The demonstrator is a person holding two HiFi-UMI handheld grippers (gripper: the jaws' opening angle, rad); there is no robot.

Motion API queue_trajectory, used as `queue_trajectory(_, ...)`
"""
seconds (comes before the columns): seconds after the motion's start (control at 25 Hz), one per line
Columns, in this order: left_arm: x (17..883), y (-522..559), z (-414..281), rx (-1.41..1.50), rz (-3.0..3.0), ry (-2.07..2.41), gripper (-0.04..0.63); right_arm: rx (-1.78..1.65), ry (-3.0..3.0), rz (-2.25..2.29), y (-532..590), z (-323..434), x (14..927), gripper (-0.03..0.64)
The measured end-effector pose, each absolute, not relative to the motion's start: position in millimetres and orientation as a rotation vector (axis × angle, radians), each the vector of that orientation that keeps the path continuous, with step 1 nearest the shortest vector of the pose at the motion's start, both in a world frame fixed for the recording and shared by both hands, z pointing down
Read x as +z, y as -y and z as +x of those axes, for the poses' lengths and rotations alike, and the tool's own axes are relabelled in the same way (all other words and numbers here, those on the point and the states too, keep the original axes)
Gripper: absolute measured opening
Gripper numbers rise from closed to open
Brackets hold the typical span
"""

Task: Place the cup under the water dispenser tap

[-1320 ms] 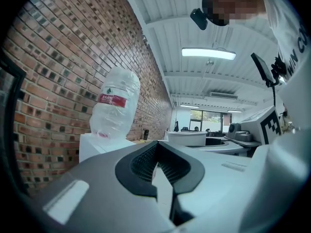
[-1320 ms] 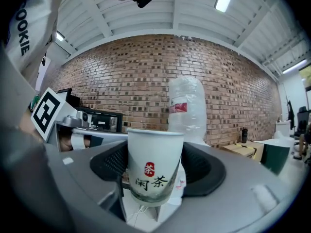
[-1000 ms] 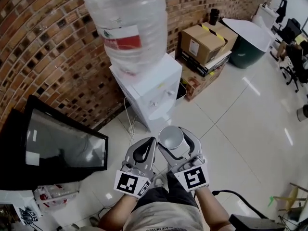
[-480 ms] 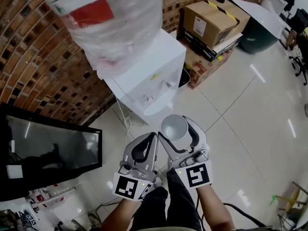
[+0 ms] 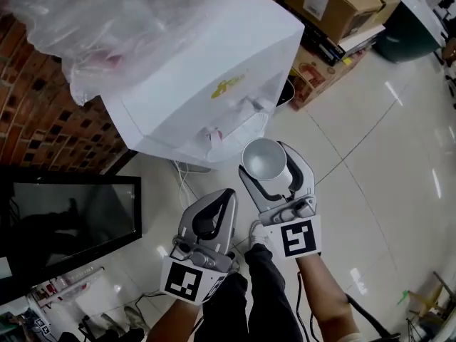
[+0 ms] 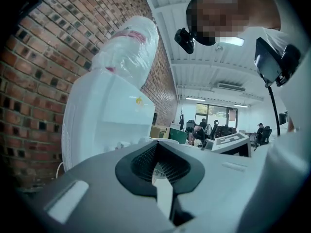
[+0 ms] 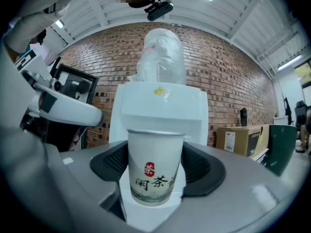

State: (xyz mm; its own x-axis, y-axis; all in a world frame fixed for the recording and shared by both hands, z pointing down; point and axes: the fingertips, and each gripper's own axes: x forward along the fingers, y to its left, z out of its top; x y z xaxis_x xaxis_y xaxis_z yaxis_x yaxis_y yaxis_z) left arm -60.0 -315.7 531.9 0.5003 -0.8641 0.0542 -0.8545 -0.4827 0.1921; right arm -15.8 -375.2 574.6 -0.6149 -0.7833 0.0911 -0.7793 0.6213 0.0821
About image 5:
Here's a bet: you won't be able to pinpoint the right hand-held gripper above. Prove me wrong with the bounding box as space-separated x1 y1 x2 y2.
237 141 323 261

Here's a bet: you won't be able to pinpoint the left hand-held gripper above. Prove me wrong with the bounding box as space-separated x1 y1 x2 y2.
160 188 239 304

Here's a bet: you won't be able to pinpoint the grey cup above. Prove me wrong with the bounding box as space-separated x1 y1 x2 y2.
242 138 296 188

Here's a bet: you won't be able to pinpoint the white water dispenser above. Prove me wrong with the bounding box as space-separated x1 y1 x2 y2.
101 0 306 172

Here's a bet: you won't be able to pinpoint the person's left forearm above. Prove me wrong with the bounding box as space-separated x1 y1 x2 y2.
145 299 204 342

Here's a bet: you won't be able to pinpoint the person's right forearm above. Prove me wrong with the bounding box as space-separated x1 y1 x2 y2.
295 254 361 342

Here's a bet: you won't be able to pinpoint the large clear water bottle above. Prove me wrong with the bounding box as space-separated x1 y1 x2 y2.
6 0 243 106

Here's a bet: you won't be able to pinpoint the person's white shoe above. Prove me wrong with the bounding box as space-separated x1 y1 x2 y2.
248 220 271 254

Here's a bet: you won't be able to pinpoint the person's dark trousers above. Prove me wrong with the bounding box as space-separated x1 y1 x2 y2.
194 244 304 342

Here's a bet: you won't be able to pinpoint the white waste bin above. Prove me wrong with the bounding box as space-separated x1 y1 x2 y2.
276 78 296 108

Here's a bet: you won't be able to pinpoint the patterned cardboard box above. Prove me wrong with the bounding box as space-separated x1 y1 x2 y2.
288 44 366 112

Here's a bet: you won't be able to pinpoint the large black monitor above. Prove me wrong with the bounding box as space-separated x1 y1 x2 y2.
0 165 143 304

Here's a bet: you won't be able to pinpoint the flat black box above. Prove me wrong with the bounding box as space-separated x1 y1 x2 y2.
301 23 388 67

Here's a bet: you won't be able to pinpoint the pile of clear plastic bottles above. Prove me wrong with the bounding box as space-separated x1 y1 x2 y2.
30 265 108 309

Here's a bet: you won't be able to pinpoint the wooden stool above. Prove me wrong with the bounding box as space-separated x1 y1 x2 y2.
405 271 456 320

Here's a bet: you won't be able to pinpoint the plain brown cardboard box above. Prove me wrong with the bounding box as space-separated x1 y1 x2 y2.
284 0 388 46

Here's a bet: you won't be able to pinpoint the green tub with white top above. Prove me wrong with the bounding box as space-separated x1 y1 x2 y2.
372 0 446 63

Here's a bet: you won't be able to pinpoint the white power cable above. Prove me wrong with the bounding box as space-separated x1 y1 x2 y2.
174 160 204 206

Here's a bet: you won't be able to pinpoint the black floor cable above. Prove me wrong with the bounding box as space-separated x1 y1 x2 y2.
137 290 168 309

